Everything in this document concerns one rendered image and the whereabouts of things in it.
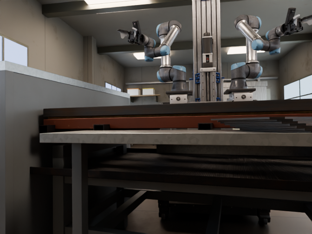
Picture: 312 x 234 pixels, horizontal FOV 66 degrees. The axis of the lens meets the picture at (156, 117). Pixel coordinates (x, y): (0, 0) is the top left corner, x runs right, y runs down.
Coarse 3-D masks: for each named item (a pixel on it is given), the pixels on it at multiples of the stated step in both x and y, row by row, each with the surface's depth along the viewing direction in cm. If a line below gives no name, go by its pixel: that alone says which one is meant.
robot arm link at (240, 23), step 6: (240, 18) 196; (246, 18) 198; (234, 24) 200; (240, 24) 194; (246, 24) 191; (240, 30) 194; (246, 30) 187; (252, 30) 185; (246, 36) 187; (252, 36) 181; (258, 36) 178; (252, 42) 177; (258, 42) 172; (264, 42) 174; (252, 48) 178; (258, 48) 174; (264, 48) 175
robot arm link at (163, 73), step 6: (162, 24) 214; (168, 24) 210; (156, 30) 217; (162, 30) 213; (168, 30) 211; (162, 36) 213; (162, 60) 214; (168, 60) 214; (162, 66) 213; (168, 66) 212; (162, 72) 212; (168, 72) 209; (162, 78) 214; (168, 78) 211
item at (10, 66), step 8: (0, 64) 102; (8, 64) 102; (16, 64) 106; (16, 72) 124; (24, 72) 110; (32, 72) 115; (40, 72) 120; (48, 72) 125; (56, 80) 130; (64, 80) 136; (72, 80) 144; (88, 88) 160; (96, 88) 169; (104, 88) 180; (128, 96) 222
